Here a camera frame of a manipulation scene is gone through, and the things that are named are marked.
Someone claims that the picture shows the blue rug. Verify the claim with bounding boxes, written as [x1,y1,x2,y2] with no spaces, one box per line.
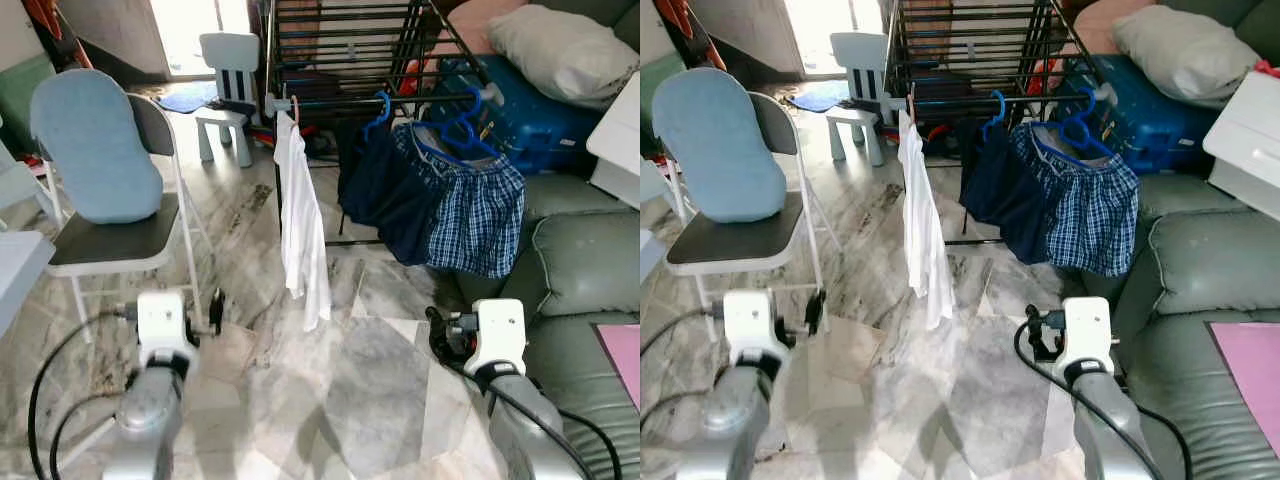
[785,80,851,113]
[155,82,219,113]

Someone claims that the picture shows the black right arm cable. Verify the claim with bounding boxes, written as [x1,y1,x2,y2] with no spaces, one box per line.
[428,310,626,480]
[1015,315,1196,480]

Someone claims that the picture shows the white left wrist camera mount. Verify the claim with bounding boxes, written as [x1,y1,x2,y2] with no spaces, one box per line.
[135,290,201,371]
[722,290,791,371]

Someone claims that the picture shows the white drawer cabinet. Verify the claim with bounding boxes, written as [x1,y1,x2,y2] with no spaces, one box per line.
[1203,70,1280,223]
[586,70,641,209]

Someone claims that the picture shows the white shirt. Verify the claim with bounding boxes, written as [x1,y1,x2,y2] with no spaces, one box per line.
[273,110,333,333]
[897,110,956,331]

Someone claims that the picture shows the green storage bin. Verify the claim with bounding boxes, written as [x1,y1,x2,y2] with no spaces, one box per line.
[0,55,56,151]
[640,60,669,156]

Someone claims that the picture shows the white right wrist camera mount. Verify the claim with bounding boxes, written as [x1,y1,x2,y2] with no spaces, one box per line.
[1058,297,1116,376]
[465,297,528,376]

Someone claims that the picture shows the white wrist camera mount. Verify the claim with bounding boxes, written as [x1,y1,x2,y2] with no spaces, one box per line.
[135,290,201,371]
[465,297,528,376]
[1058,297,1116,376]
[722,290,791,371]

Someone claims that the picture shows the light blue chair cushion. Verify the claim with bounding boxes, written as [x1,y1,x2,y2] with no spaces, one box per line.
[30,68,164,225]
[652,68,788,223]

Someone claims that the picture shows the black metal clothes rack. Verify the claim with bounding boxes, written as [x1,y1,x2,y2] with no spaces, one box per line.
[262,0,506,246]
[885,0,1116,246]

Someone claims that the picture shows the blue plaid shorts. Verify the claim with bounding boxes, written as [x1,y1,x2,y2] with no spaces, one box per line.
[393,120,527,279]
[1010,120,1141,278]

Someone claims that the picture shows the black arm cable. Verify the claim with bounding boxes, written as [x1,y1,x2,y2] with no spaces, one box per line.
[28,308,136,480]
[428,310,626,480]
[1015,315,1196,480]
[640,308,723,480]

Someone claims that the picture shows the white plastic kids chair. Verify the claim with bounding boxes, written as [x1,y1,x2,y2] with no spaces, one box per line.
[195,32,263,169]
[825,32,891,169]

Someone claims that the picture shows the white folding chair grey seat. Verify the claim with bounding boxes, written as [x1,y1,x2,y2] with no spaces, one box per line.
[45,92,216,346]
[665,92,841,346]

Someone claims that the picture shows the green leather sofa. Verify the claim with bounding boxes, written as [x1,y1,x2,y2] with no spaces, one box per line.
[1085,172,1280,480]
[455,172,641,480]

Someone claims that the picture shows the grey pillow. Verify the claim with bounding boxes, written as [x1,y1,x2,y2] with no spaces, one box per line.
[487,5,641,109]
[1112,5,1263,109]

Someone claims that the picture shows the pink mat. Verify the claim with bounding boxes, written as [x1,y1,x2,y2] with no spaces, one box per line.
[1205,322,1280,431]
[595,322,641,409]

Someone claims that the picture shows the blue hard suitcase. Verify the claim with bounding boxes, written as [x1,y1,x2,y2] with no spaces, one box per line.
[1050,55,1216,176]
[430,55,606,176]

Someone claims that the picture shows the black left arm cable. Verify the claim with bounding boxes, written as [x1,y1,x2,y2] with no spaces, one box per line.
[28,308,136,480]
[640,308,723,480]

